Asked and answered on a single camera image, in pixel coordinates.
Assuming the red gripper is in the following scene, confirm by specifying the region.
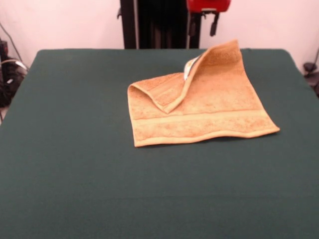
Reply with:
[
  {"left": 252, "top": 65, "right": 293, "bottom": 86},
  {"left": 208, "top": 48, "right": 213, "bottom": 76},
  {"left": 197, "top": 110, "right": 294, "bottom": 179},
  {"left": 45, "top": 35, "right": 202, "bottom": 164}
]
[{"left": 186, "top": 0, "right": 232, "bottom": 38}]

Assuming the orange terry towel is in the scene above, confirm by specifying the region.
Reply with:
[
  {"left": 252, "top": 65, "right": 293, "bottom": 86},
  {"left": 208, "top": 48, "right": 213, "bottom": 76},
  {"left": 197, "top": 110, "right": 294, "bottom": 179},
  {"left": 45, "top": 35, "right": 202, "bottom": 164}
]
[{"left": 127, "top": 38, "right": 281, "bottom": 148}]

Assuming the black power strip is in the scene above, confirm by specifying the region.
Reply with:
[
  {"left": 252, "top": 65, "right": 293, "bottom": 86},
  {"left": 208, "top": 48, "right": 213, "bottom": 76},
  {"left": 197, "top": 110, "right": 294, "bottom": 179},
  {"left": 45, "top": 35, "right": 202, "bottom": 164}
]
[{"left": 303, "top": 62, "right": 319, "bottom": 98}]

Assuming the dark green table cloth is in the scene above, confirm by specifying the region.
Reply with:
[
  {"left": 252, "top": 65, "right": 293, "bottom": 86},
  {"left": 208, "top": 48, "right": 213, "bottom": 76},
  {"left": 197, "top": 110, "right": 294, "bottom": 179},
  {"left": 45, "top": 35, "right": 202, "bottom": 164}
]
[{"left": 0, "top": 48, "right": 319, "bottom": 239}]

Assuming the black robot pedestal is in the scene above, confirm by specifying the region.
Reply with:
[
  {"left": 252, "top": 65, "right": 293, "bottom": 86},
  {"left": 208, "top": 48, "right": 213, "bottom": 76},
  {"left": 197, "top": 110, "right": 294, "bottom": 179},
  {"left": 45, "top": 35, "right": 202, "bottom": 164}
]
[{"left": 116, "top": 0, "right": 207, "bottom": 49}]

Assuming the black cable bundle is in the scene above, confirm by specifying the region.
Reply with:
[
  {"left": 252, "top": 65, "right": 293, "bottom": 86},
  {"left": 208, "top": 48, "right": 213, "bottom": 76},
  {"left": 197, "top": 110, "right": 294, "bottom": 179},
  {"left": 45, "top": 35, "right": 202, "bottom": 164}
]
[{"left": 0, "top": 22, "right": 28, "bottom": 108}]

